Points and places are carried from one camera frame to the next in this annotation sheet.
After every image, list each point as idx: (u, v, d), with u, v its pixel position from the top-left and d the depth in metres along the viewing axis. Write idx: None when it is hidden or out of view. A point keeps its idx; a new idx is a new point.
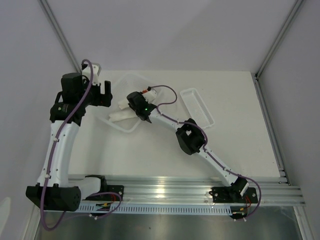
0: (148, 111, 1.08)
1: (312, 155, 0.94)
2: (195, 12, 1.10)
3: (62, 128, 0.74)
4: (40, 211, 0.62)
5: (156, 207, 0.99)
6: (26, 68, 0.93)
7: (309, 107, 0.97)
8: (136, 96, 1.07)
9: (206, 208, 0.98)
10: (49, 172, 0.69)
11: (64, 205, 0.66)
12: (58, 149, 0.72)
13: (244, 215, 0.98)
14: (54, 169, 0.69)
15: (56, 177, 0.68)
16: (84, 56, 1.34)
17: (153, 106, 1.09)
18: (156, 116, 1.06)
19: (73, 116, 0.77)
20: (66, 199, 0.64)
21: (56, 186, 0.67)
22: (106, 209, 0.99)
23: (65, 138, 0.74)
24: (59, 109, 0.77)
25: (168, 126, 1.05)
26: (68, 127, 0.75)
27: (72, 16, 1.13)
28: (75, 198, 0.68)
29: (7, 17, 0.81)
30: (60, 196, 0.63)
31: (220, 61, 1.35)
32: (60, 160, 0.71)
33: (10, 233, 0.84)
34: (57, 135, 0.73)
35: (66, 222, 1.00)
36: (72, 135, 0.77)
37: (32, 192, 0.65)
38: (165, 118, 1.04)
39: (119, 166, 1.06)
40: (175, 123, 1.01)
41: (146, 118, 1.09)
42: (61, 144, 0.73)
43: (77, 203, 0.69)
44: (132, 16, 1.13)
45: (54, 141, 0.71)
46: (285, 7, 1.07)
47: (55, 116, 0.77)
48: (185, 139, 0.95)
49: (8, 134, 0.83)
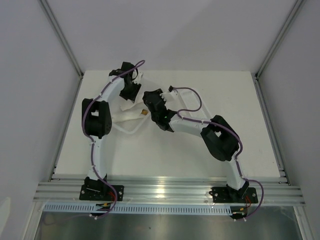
0: (167, 119, 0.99)
1: (312, 154, 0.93)
2: (195, 12, 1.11)
3: (116, 78, 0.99)
4: (86, 110, 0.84)
5: (157, 207, 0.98)
6: (26, 67, 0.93)
7: (309, 106, 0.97)
8: (158, 102, 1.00)
9: (206, 208, 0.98)
10: (102, 93, 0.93)
11: (102, 121, 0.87)
12: (110, 87, 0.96)
13: (244, 215, 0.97)
14: (105, 94, 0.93)
15: (105, 98, 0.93)
16: (84, 57, 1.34)
17: (174, 113, 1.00)
18: (177, 121, 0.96)
19: (124, 76, 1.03)
20: (107, 115, 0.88)
21: (104, 102, 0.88)
22: (105, 209, 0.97)
23: (117, 85, 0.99)
24: (117, 71, 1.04)
25: (192, 130, 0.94)
26: (120, 80, 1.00)
27: (72, 16, 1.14)
28: (108, 125, 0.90)
29: (6, 16, 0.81)
30: (105, 109, 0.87)
31: (220, 61, 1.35)
32: (110, 92, 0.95)
33: (10, 233, 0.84)
34: (113, 79, 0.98)
35: (66, 222, 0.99)
36: (118, 88, 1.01)
37: (86, 102, 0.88)
38: (187, 121, 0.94)
39: (119, 166, 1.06)
40: (198, 123, 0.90)
41: (168, 128, 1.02)
42: (113, 86, 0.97)
43: (107, 129, 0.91)
44: (133, 16, 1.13)
45: (109, 81, 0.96)
46: (284, 7, 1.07)
47: (112, 72, 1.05)
48: (215, 141, 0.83)
49: (8, 133, 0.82)
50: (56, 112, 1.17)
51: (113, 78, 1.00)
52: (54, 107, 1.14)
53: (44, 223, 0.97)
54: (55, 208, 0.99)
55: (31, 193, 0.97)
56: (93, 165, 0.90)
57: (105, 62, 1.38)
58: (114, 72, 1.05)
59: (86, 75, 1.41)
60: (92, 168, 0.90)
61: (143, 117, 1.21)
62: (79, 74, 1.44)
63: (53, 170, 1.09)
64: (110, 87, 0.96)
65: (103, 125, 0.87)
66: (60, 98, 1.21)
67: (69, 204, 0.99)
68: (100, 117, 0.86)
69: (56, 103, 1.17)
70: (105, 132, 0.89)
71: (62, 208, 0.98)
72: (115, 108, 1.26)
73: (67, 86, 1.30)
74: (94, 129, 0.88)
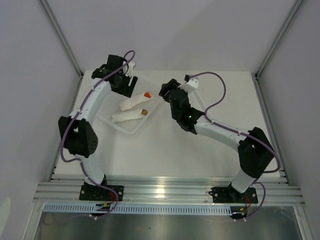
0: (193, 120, 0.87)
1: (312, 154, 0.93)
2: (195, 12, 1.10)
3: (99, 82, 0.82)
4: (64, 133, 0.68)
5: (157, 207, 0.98)
6: (25, 67, 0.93)
7: (309, 107, 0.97)
8: (184, 99, 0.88)
9: (206, 208, 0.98)
10: (81, 109, 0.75)
11: (85, 141, 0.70)
12: (92, 96, 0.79)
13: (244, 215, 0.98)
14: (85, 108, 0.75)
15: (86, 114, 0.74)
16: (84, 57, 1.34)
17: (200, 113, 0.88)
18: (204, 125, 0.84)
19: (110, 78, 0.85)
20: (89, 135, 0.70)
21: (84, 120, 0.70)
22: (105, 209, 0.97)
23: (100, 91, 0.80)
24: (100, 71, 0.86)
25: (222, 139, 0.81)
26: (105, 84, 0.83)
27: (71, 16, 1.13)
28: (94, 143, 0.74)
29: (6, 15, 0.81)
30: (85, 129, 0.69)
31: (220, 61, 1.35)
32: (92, 104, 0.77)
33: (10, 233, 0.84)
34: (95, 85, 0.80)
35: (66, 222, 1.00)
36: (104, 93, 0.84)
37: (63, 121, 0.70)
38: (218, 127, 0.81)
39: (119, 167, 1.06)
40: (234, 133, 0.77)
41: (191, 129, 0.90)
42: (96, 93, 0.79)
43: (93, 148, 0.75)
44: (132, 16, 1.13)
45: (91, 89, 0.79)
46: (284, 7, 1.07)
47: (95, 74, 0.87)
48: (251, 157, 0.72)
49: (8, 133, 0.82)
50: (56, 112, 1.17)
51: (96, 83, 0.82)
52: (54, 106, 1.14)
53: (44, 223, 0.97)
54: (54, 208, 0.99)
55: (30, 193, 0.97)
56: (87, 176, 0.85)
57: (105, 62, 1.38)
58: (97, 75, 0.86)
59: (85, 75, 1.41)
60: (85, 178, 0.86)
61: (143, 117, 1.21)
62: (79, 74, 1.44)
63: (53, 170, 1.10)
64: (92, 96, 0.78)
65: (85, 149, 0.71)
66: (59, 98, 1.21)
67: (69, 205, 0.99)
68: (81, 134, 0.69)
69: (55, 103, 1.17)
70: (90, 152, 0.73)
71: (61, 209, 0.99)
72: (115, 108, 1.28)
73: (67, 86, 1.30)
74: (77, 150, 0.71)
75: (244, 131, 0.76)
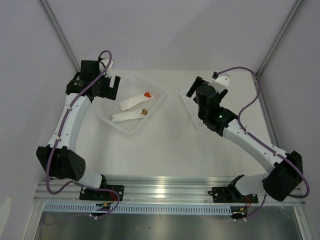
0: (222, 120, 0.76)
1: (312, 154, 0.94)
2: (195, 11, 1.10)
3: (76, 99, 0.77)
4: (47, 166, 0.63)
5: (157, 207, 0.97)
6: (26, 68, 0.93)
7: (309, 107, 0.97)
8: (213, 95, 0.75)
9: (206, 208, 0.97)
10: (59, 135, 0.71)
11: (69, 170, 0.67)
12: (70, 117, 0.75)
13: (244, 215, 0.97)
14: (64, 133, 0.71)
15: (66, 141, 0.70)
16: (84, 56, 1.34)
17: (230, 113, 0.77)
18: (237, 132, 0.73)
19: (87, 91, 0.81)
20: (73, 163, 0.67)
21: (65, 148, 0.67)
22: (105, 209, 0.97)
23: (78, 109, 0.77)
24: (75, 84, 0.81)
25: (253, 152, 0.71)
26: (82, 99, 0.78)
27: (71, 16, 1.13)
28: (80, 166, 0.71)
29: (6, 15, 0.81)
30: (68, 158, 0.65)
31: (220, 61, 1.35)
32: (71, 126, 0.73)
33: (10, 233, 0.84)
34: (71, 104, 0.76)
35: (66, 222, 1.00)
36: (84, 108, 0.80)
37: (42, 151, 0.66)
38: (252, 138, 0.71)
39: (118, 167, 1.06)
40: (270, 152, 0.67)
41: (218, 129, 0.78)
42: (73, 113, 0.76)
43: (80, 172, 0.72)
44: (132, 16, 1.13)
45: (67, 109, 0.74)
46: (284, 8, 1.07)
47: (70, 89, 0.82)
48: (283, 181, 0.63)
49: (8, 133, 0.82)
50: (56, 112, 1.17)
51: (71, 101, 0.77)
52: (54, 106, 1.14)
53: (44, 223, 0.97)
54: (54, 208, 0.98)
55: (30, 193, 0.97)
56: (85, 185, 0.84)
57: None
58: (72, 89, 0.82)
59: None
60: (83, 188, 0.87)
61: (143, 117, 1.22)
62: None
63: None
64: (70, 117, 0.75)
65: (72, 176, 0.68)
66: (59, 98, 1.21)
67: (69, 204, 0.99)
68: (64, 163, 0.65)
69: (55, 103, 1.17)
70: (79, 176, 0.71)
71: (61, 208, 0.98)
72: (115, 107, 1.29)
73: None
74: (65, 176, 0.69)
75: (282, 153, 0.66)
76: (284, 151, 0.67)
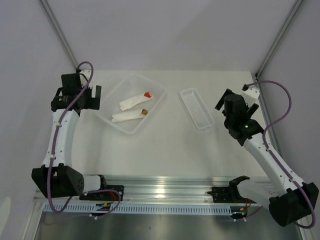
0: (246, 129, 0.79)
1: (312, 154, 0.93)
2: (195, 11, 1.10)
3: (64, 113, 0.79)
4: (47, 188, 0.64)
5: (157, 207, 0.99)
6: (25, 67, 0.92)
7: (310, 107, 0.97)
8: (240, 103, 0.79)
9: (206, 208, 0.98)
10: (53, 152, 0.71)
11: (68, 187, 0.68)
12: (61, 133, 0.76)
13: (244, 215, 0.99)
14: (58, 150, 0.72)
15: (61, 157, 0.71)
16: (84, 56, 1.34)
17: (255, 124, 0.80)
18: (258, 147, 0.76)
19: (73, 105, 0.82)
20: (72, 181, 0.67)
21: (62, 166, 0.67)
22: (106, 209, 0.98)
23: (67, 124, 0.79)
24: (60, 100, 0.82)
25: (269, 171, 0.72)
26: (70, 114, 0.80)
27: (71, 16, 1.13)
28: (79, 182, 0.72)
29: (6, 14, 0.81)
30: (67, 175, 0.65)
31: (220, 60, 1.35)
32: (63, 142, 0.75)
33: (10, 233, 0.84)
34: (60, 120, 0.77)
35: (66, 222, 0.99)
36: (73, 123, 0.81)
37: (38, 172, 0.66)
38: (272, 158, 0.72)
39: (118, 167, 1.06)
40: (286, 177, 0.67)
41: (241, 137, 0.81)
42: (63, 129, 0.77)
43: (80, 187, 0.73)
44: (132, 15, 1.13)
45: (57, 126, 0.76)
46: (284, 8, 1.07)
47: (55, 105, 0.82)
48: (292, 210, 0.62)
49: (8, 132, 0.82)
50: None
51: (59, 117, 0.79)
52: None
53: (44, 223, 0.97)
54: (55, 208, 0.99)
55: (30, 193, 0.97)
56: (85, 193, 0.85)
57: (104, 62, 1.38)
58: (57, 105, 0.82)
59: None
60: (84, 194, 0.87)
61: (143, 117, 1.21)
62: None
63: None
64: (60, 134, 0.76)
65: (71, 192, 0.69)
66: None
67: (70, 204, 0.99)
68: (63, 180, 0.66)
69: None
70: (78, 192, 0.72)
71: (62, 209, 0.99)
72: (116, 108, 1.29)
73: None
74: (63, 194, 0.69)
75: (298, 182, 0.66)
76: (302, 180, 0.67)
